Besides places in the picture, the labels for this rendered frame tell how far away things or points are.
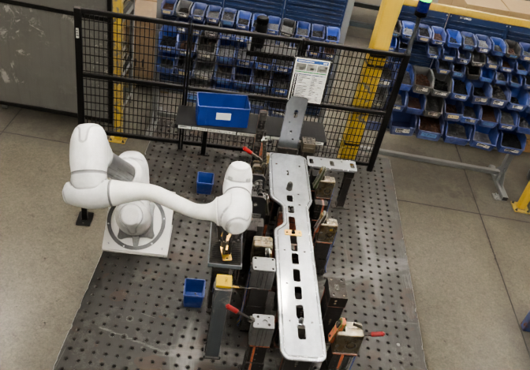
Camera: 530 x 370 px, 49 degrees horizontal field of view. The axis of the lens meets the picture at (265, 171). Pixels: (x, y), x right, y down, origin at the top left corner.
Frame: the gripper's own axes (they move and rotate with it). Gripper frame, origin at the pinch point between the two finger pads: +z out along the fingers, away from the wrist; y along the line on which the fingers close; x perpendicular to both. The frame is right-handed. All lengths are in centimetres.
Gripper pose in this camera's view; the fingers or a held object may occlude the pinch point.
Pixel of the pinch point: (227, 246)
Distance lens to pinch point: 238.1
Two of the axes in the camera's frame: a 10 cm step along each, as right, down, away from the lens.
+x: -1.9, -6.1, 7.7
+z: -1.6, 7.9, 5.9
